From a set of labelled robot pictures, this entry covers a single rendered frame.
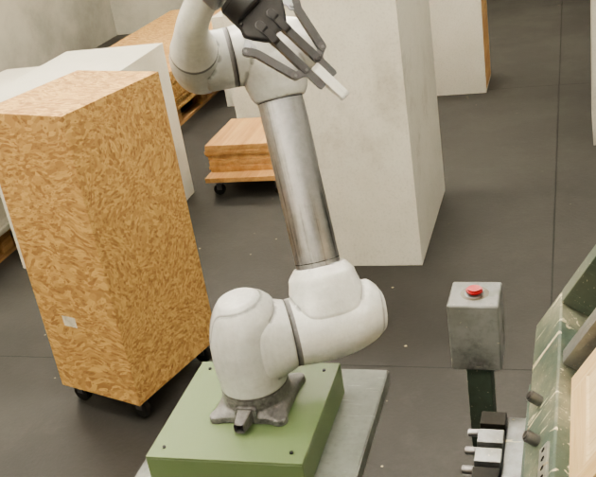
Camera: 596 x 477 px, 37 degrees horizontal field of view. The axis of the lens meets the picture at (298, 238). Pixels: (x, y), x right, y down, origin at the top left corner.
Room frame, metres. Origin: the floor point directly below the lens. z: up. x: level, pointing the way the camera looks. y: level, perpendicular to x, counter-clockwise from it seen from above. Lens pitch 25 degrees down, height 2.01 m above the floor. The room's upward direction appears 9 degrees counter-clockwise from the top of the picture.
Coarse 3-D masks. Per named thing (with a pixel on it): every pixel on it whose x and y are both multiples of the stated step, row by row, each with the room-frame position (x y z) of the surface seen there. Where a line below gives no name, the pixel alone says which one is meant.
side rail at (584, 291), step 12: (588, 264) 1.77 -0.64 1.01; (576, 276) 1.79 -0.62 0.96; (588, 276) 1.76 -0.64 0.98; (564, 288) 1.83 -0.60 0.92; (576, 288) 1.77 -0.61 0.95; (588, 288) 1.76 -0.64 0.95; (564, 300) 1.78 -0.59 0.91; (576, 300) 1.77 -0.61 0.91; (588, 300) 1.76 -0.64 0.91; (588, 312) 1.76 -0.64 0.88
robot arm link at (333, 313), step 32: (256, 64) 1.87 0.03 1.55; (288, 64) 1.87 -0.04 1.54; (256, 96) 1.88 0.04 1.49; (288, 96) 1.87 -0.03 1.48; (288, 128) 1.84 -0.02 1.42; (288, 160) 1.82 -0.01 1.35; (288, 192) 1.80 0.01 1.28; (320, 192) 1.81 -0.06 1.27; (288, 224) 1.79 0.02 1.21; (320, 224) 1.77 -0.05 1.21; (320, 256) 1.74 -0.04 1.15; (320, 288) 1.69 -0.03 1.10; (352, 288) 1.70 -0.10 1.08; (320, 320) 1.67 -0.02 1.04; (352, 320) 1.66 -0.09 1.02; (384, 320) 1.69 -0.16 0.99; (320, 352) 1.65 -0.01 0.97; (352, 352) 1.68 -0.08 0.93
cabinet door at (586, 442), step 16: (592, 352) 1.50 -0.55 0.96; (592, 368) 1.44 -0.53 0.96; (576, 384) 1.47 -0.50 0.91; (592, 384) 1.40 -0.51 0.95; (576, 400) 1.41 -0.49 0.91; (592, 400) 1.35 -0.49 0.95; (576, 416) 1.37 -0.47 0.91; (592, 416) 1.31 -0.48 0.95; (576, 432) 1.32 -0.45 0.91; (592, 432) 1.27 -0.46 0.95; (576, 448) 1.28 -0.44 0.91; (592, 448) 1.23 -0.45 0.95; (576, 464) 1.23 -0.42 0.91; (592, 464) 1.18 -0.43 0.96
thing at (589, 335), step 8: (592, 312) 1.58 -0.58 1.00; (592, 320) 1.55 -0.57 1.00; (584, 328) 1.56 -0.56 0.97; (592, 328) 1.53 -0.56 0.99; (576, 336) 1.58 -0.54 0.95; (584, 336) 1.54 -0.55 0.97; (592, 336) 1.53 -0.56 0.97; (568, 344) 1.59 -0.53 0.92; (576, 344) 1.55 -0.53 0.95; (584, 344) 1.54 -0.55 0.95; (592, 344) 1.53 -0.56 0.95; (568, 352) 1.56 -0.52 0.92; (576, 352) 1.55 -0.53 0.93; (584, 352) 1.54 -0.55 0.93; (568, 360) 1.55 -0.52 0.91; (576, 360) 1.55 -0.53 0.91; (584, 360) 1.54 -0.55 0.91; (576, 368) 1.55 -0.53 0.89
